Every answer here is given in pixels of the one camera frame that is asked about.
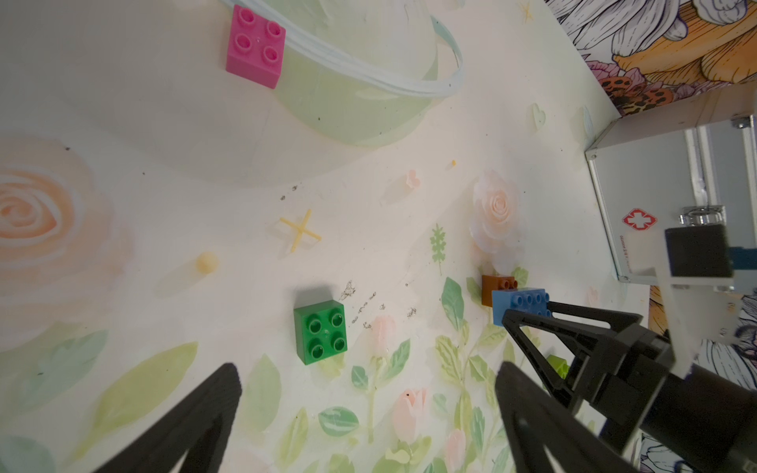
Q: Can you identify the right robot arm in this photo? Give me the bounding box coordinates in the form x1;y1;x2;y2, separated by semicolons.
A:
495;302;756;472

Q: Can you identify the pink lego brick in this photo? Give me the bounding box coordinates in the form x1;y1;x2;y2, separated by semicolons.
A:
226;5;287;90

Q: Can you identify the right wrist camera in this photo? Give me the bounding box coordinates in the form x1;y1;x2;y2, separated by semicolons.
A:
651;224;756;378

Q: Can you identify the brown lego brick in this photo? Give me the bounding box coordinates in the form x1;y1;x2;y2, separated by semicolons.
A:
481;275;518;307

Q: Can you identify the lime green lego brick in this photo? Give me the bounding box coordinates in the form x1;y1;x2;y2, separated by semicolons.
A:
547;355;571;380

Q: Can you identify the blue long lego brick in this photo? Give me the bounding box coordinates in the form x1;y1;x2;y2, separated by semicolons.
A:
492;288;552;327

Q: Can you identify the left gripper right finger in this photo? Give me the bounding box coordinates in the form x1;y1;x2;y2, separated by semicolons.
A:
495;362;634;473

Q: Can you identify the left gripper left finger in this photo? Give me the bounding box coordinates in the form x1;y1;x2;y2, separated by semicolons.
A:
98;363;242;472

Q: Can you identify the silver first aid case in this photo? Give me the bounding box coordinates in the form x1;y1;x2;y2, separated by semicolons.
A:
585;82;756;295

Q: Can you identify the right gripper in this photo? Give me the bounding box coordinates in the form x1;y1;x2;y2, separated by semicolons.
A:
501;302;674;453

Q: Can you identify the dark green lego brick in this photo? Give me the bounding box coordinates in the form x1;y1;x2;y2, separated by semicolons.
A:
294;301;348;366

